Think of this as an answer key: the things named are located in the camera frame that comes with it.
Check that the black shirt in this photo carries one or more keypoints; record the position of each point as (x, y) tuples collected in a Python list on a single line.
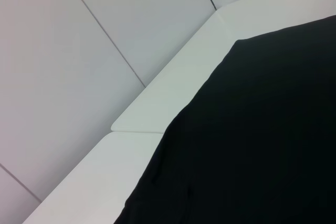
[(249, 142)]

